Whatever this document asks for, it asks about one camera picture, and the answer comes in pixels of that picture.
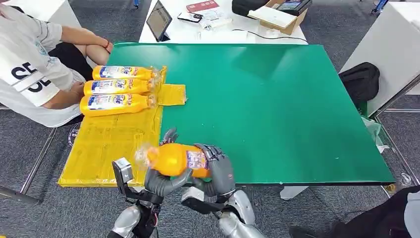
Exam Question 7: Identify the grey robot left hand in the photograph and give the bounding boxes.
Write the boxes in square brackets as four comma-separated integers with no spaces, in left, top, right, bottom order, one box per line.
[143,127,195,198]

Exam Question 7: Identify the black backpack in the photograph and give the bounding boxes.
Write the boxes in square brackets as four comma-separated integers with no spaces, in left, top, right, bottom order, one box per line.
[338,61,381,106]

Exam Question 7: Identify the black cable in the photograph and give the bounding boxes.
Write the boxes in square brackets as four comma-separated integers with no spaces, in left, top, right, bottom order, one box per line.
[232,28,308,43]

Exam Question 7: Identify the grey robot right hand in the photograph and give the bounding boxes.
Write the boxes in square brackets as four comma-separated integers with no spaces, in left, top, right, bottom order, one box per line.
[193,143,237,205]

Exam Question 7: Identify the white block table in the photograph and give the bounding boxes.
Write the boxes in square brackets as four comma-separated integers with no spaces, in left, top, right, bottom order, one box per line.
[6,0,82,29]

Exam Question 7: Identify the green table mat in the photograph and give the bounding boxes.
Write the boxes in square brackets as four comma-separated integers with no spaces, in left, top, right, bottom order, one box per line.
[106,42,396,186]

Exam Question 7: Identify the white cabinet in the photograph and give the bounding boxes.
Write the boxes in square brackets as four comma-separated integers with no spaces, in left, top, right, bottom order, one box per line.
[339,0,420,118]

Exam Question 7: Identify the black case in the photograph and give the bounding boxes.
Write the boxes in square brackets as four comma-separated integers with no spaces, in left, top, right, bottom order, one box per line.
[231,0,271,18]

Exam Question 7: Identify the pale plastic bag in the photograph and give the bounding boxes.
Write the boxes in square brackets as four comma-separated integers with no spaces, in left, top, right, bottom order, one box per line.
[360,115,392,154]

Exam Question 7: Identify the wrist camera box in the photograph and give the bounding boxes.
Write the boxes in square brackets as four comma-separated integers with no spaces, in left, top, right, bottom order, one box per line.
[181,186,228,215]
[111,157,165,205]

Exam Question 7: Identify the person's right hand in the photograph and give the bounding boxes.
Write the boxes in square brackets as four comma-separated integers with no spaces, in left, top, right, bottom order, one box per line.
[67,81,86,100]

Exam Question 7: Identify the cardboard box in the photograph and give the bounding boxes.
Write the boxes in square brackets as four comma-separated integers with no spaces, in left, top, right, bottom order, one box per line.
[248,0,313,36]

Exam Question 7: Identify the white paper pad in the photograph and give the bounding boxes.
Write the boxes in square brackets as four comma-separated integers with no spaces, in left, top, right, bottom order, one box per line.
[247,4,298,29]

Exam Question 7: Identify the steel chair frame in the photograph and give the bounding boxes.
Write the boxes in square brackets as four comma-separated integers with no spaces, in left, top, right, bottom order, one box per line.
[0,105,58,206]

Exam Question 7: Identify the black smartphone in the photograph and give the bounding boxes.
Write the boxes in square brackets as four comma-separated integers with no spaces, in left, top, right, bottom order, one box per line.
[177,11,204,24]

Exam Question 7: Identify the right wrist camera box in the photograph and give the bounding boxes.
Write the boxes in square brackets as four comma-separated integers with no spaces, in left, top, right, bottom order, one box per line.
[181,186,228,215]

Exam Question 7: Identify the red booklet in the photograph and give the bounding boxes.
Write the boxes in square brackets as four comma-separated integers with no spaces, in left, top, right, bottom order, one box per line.
[186,0,220,13]

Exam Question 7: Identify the white paper sheets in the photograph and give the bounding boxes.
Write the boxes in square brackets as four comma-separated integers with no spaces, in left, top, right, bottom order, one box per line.
[198,8,233,30]

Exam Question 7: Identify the black tablet on stand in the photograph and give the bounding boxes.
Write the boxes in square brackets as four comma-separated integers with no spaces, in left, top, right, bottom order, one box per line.
[146,0,173,43]

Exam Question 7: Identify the person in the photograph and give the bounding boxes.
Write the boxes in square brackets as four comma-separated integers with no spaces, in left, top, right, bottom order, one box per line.
[288,185,420,238]
[0,2,114,128]

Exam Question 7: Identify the orange drink bottle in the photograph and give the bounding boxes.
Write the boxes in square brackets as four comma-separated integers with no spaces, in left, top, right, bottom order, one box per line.
[79,93,157,118]
[83,77,160,97]
[92,65,162,82]
[134,142,212,179]

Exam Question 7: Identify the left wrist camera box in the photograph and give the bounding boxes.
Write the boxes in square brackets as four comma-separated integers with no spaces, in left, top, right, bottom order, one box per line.
[111,157,165,205]

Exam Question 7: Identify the yellow plastic sheet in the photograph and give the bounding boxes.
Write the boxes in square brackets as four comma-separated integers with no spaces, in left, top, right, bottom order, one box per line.
[57,65,188,189]

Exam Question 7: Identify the black payment terminal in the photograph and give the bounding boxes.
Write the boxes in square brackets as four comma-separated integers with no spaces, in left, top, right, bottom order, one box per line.
[275,0,313,16]

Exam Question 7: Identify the steel table frame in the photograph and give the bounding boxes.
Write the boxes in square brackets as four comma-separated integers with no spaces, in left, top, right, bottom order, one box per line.
[373,71,420,187]

